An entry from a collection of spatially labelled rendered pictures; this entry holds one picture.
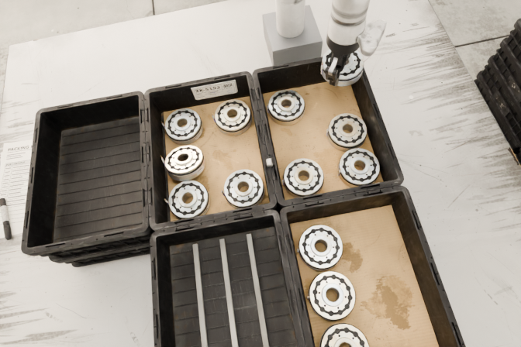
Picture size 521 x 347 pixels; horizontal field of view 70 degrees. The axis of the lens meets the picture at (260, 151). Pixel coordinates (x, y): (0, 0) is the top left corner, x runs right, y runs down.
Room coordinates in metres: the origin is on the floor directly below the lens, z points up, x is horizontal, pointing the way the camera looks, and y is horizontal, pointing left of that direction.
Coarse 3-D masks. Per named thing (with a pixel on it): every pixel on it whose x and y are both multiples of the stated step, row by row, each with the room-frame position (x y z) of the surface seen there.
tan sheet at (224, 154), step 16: (208, 112) 0.60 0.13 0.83; (208, 128) 0.55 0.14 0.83; (176, 144) 0.51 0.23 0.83; (192, 144) 0.50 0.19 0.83; (208, 144) 0.49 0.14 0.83; (224, 144) 0.49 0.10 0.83; (240, 144) 0.48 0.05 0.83; (256, 144) 0.47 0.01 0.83; (208, 160) 0.44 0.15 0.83; (224, 160) 0.44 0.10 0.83; (240, 160) 0.43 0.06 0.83; (256, 160) 0.42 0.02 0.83; (208, 176) 0.40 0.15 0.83; (224, 176) 0.39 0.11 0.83; (224, 208) 0.30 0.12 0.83
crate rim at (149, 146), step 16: (208, 80) 0.64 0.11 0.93; (224, 80) 0.63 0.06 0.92; (144, 96) 0.62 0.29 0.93; (256, 112) 0.51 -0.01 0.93; (272, 192) 0.29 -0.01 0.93; (240, 208) 0.26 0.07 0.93; (256, 208) 0.26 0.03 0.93; (272, 208) 0.25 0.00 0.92; (160, 224) 0.26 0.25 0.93; (176, 224) 0.25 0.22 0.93
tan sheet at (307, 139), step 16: (304, 96) 0.60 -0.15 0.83; (320, 96) 0.59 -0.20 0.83; (336, 96) 0.58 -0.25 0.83; (352, 96) 0.57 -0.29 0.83; (320, 112) 0.53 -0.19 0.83; (336, 112) 0.53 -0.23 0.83; (352, 112) 0.52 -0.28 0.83; (272, 128) 0.51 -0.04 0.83; (288, 128) 0.50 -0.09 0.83; (304, 128) 0.49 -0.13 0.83; (320, 128) 0.49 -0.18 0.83; (288, 144) 0.45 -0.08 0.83; (304, 144) 0.44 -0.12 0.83; (320, 144) 0.44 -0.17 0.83; (368, 144) 0.41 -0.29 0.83; (288, 160) 0.40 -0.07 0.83; (320, 160) 0.39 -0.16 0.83; (336, 160) 0.38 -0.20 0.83; (304, 176) 0.35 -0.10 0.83; (336, 176) 0.34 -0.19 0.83; (320, 192) 0.30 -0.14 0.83
